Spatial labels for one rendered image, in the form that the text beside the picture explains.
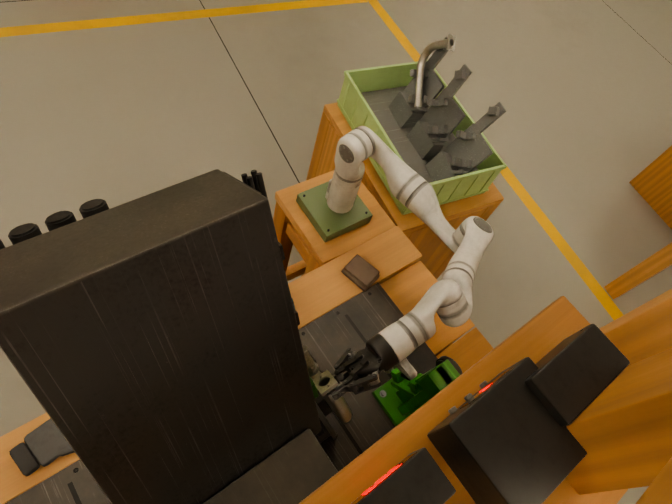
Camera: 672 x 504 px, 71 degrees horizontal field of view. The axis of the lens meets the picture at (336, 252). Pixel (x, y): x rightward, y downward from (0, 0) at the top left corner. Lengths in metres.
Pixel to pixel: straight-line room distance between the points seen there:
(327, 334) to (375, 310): 0.17
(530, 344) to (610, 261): 2.67
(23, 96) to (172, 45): 0.97
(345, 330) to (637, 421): 0.93
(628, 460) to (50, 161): 2.80
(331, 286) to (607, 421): 0.97
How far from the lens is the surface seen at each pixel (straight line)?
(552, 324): 0.85
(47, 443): 1.31
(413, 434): 0.68
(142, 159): 2.90
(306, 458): 0.94
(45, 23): 3.83
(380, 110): 2.08
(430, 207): 1.32
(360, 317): 1.43
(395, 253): 1.57
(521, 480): 0.65
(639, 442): 0.64
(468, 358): 1.53
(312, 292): 1.43
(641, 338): 1.14
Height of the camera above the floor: 2.16
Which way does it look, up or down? 57 degrees down
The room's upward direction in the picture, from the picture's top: 22 degrees clockwise
